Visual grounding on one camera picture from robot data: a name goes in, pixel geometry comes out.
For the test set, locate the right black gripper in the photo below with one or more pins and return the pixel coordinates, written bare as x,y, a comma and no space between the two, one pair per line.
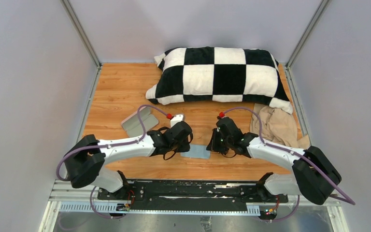
213,145

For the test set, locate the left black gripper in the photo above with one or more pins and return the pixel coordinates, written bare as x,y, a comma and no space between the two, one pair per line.
185,147

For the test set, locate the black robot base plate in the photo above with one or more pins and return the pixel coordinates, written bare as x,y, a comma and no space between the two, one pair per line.
191,196

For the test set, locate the beige crumpled cloth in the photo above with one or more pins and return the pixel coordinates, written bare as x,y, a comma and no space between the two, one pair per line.
278,126

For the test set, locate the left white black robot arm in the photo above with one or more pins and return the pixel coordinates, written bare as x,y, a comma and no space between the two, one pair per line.
86,161

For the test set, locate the blue lens cloth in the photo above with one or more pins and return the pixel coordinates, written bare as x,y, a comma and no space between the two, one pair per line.
197,152

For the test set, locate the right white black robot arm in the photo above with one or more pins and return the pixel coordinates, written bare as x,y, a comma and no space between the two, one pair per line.
312,175

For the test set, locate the black white checkered pillow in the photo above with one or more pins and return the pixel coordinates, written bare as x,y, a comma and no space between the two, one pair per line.
219,74

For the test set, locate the slotted aluminium rail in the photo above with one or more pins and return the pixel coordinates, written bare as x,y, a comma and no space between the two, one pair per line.
64,198

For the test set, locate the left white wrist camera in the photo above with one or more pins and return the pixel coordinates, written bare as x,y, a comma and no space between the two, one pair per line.
174,119

